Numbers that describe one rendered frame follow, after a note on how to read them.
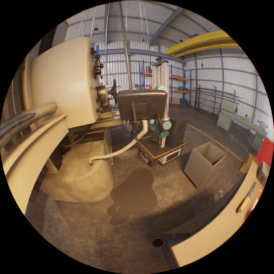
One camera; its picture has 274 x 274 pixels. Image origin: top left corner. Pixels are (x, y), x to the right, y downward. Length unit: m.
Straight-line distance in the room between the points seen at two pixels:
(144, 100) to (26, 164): 0.75
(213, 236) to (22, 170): 0.75
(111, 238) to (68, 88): 1.61
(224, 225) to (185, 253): 0.18
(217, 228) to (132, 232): 1.02
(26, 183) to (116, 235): 1.09
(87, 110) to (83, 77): 0.28
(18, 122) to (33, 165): 0.23
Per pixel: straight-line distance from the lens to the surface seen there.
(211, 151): 1.80
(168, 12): 8.61
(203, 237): 0.40
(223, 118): 5.37
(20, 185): 0.50
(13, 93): 1.01
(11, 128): 0.56
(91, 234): 1.43
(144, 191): 1.42
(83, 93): 0.78
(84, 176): 1.00
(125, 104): 0.61
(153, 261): 1.37
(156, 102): 0.61
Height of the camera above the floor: 1.28
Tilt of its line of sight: 29 degrees down
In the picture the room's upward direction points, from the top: 3 degrees counter-clockwise
